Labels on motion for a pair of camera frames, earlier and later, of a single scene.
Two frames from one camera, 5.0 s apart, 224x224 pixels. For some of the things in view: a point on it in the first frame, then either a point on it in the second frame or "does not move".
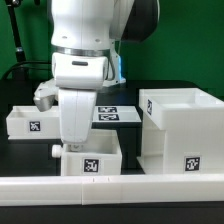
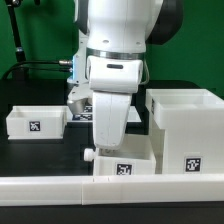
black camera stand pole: x=20 y=73 does not move
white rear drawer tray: x=27 y=122 does not move
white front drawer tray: x=99 y=155 → x=135 y=157
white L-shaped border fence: x=110 y=189 does not move
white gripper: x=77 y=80 → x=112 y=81
